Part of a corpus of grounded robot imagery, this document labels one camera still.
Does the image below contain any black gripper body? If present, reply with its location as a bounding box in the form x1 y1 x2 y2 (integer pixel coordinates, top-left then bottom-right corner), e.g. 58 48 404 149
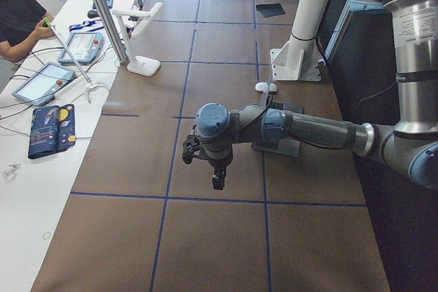
205 150 233 170

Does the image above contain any grey laptop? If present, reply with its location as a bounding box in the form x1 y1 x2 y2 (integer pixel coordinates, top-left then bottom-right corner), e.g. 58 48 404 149
252 92 303 157

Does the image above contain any white computer mouse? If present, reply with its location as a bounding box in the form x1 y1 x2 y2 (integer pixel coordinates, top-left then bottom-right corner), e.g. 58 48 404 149
255 82 278 94

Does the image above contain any black mouse pad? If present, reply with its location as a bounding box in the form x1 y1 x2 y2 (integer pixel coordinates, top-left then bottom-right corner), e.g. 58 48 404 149
256 3 285 18

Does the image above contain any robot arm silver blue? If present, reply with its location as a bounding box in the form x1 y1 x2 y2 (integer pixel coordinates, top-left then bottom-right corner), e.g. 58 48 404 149
182 0 437 189

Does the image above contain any white desk lamp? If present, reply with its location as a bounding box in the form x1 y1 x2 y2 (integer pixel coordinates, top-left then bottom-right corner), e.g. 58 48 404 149
112 2 163 77

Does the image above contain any black computer mouse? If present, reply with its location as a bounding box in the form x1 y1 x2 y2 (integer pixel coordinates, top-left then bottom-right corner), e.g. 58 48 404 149
87 10 100 18

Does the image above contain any dark blue space pouch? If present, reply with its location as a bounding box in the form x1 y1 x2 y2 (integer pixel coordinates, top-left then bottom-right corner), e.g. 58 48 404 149
27 104 76 159

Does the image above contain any teach pendant far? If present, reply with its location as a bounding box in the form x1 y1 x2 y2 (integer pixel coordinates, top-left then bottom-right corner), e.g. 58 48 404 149
66 32 103 65

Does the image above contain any teach pendant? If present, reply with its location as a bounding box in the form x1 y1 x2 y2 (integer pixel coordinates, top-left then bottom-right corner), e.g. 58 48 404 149
66 32 103 65
12 62 75 107

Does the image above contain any teach pendant near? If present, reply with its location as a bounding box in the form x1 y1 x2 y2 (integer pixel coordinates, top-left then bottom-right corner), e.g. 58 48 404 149
12 62 75 107

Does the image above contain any crumpled clear plastic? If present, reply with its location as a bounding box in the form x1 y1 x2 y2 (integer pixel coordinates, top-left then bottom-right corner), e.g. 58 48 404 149
2 163 21 182

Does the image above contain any seated person black shirt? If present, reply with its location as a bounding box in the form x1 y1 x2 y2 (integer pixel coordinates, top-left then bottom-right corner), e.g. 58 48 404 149
1 0 54 63

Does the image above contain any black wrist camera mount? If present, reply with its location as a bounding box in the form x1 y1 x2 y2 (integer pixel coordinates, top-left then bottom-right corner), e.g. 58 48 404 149
182 124 207 165

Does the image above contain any blue lanyard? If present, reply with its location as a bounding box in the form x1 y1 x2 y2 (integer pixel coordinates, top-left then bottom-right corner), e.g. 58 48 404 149
68 20 104 32

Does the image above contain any grabber stick green handle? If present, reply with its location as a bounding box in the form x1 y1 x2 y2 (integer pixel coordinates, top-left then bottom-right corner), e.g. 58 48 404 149
43 17 110 104

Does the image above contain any aluminium frame profile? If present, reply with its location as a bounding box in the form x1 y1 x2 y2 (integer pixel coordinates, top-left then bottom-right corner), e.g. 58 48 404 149
93 0 128 64

